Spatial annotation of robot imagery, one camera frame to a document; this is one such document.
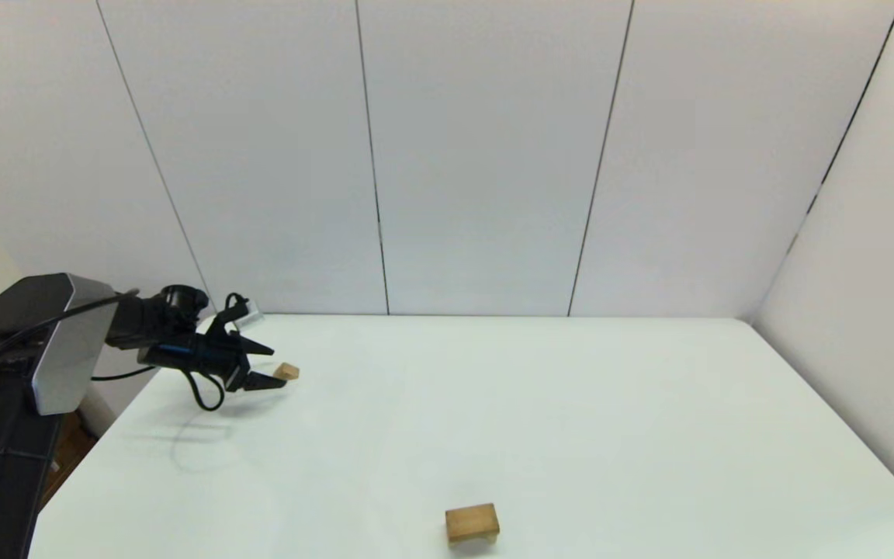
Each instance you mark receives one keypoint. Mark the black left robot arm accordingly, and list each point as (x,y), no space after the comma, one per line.
(36,349)

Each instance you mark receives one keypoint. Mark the rectangular wooden building block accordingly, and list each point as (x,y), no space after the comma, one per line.
(472,519)

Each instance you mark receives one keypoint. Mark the arched wooden building block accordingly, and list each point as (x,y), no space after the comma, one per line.
(452,539)

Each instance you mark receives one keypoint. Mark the triangular wooden building block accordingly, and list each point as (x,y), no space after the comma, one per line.
(287,372)

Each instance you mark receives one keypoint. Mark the cardboard box with white label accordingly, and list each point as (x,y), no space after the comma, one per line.
(67,450)

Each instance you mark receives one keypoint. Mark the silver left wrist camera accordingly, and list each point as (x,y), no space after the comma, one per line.
(251,312)

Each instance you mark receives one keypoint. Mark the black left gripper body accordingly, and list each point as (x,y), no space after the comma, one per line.
(202,355)

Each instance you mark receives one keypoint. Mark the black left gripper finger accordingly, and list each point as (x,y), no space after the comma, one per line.
(265,380)
(257,347)

